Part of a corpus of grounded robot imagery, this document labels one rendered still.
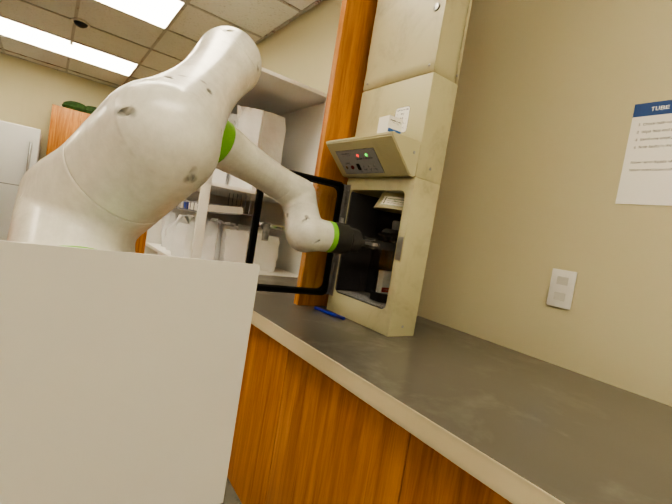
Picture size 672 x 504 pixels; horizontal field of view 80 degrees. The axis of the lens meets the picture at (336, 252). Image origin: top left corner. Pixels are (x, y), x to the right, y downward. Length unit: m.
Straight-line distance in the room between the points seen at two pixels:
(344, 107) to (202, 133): 1.07
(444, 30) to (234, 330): 1.11
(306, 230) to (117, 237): 0.64
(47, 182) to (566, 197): 1.29
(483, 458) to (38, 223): 0.64
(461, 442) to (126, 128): 0.61
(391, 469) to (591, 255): 0.85
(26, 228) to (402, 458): 0.68
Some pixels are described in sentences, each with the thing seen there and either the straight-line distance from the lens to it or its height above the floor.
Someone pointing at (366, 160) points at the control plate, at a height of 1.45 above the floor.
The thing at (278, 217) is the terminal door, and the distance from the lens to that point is 1.30.
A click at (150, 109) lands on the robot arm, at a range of 0.45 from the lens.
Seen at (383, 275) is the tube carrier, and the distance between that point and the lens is 1.30.
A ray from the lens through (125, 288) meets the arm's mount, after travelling 0.36.
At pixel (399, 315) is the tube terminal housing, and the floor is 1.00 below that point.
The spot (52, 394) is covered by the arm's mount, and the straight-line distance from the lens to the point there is 0.38.
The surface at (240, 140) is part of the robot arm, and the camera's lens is 0.98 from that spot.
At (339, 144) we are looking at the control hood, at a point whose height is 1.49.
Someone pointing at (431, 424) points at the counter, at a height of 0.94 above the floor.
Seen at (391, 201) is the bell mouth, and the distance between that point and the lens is 1.27.
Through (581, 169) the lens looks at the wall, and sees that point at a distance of 1.42.
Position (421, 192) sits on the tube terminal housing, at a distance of 1.20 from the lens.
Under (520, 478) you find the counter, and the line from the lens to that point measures 0.65.
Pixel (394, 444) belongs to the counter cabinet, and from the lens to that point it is 0.84.
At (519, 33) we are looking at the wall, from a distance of 1.72.
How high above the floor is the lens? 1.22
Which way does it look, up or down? 3 degrees down
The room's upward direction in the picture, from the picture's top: 9 degrees clockwise
